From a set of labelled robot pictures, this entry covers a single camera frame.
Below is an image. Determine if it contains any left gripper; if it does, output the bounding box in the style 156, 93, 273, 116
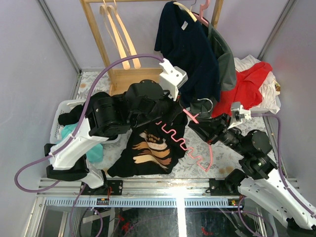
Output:
131, 82, 183, 126

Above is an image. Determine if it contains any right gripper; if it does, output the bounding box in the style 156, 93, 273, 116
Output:
188, 112, 249, 156

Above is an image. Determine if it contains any pink hanger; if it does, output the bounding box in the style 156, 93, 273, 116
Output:
156, 121, 214, 173
192, 0, 210, 27

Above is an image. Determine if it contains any black t shirt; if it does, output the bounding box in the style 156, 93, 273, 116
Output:
107, 114, 188, 177

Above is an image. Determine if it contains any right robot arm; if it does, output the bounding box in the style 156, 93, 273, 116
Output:
188, 114, 316, 237

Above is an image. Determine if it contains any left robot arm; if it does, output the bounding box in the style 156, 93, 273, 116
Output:
46, 79, 182, 195

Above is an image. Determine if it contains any red t shirt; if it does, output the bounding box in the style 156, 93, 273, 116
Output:
211, 62, 272, 118

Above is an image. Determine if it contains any grey t shirt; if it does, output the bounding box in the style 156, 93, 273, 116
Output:
190, 24, 237, 120

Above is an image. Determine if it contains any navy t shirt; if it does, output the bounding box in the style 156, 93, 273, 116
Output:
154, 1, 221, 105

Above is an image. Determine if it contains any pink hanger on rack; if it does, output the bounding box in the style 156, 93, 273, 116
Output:
192, 0, 210, 27

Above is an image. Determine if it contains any wooden hanger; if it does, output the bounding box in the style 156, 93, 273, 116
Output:
118, 14, 137, 55
99, 0, 127, 58

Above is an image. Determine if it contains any floral table mat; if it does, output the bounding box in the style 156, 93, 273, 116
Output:
74, 71, 277, 179

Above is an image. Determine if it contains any wooden clothes rack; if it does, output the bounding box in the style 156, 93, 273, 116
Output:
80, 0, 223, 95

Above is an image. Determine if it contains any white garment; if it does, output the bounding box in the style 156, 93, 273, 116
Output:
234, 55, 281, 114

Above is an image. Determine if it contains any teal cloth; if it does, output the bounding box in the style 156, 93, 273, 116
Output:
52, 120, 108, 170

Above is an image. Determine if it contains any black garment in basket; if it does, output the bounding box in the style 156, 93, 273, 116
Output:
58, 91, 112, 125

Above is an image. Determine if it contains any white plastic basket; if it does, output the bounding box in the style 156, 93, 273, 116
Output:
49, 100, 121, 145

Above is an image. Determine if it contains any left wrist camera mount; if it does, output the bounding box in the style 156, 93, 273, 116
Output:
158, 58, 188, 101

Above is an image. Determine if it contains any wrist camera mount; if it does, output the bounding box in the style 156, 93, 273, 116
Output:
158, 58, 188, 101
229, 102, 251, 129

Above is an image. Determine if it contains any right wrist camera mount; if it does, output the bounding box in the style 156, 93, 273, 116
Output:
229, 102, 251, 129

